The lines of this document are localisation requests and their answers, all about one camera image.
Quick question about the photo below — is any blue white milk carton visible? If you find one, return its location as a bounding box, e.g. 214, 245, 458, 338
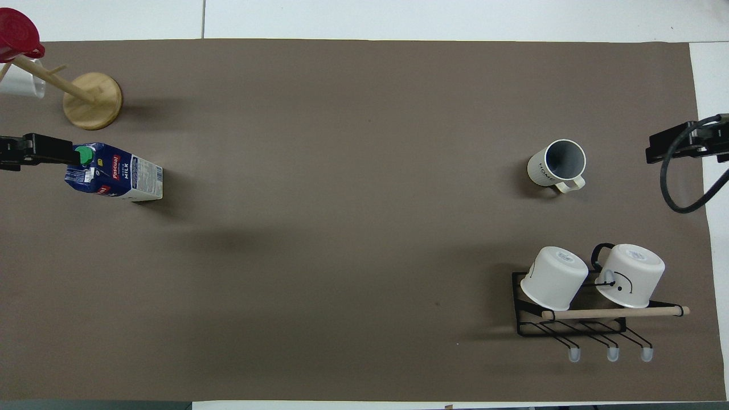
64, 142, 165, 203

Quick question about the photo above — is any small white cup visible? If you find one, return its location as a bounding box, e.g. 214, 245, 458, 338
0, 59, 47, 100

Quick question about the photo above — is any red plastic cup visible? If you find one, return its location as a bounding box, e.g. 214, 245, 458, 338
0, 8, 46, 63

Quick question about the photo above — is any cream mug grey inside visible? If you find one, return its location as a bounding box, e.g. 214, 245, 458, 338
526, 138, 588, 195

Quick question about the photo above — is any plain white mug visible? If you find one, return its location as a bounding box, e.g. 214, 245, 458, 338
519, 245, 590, 312

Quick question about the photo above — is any wooden mug tree stand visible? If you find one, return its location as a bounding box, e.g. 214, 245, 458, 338
0, 54, 124, 131

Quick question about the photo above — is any black wire rack wooden rod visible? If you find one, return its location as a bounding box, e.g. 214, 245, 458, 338
511, 270, 691, 363

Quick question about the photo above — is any white mug black handle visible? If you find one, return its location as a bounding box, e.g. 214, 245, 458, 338
591, 243, 666, 309

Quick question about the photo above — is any black cable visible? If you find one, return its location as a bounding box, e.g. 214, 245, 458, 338
659, 113, 729, 215

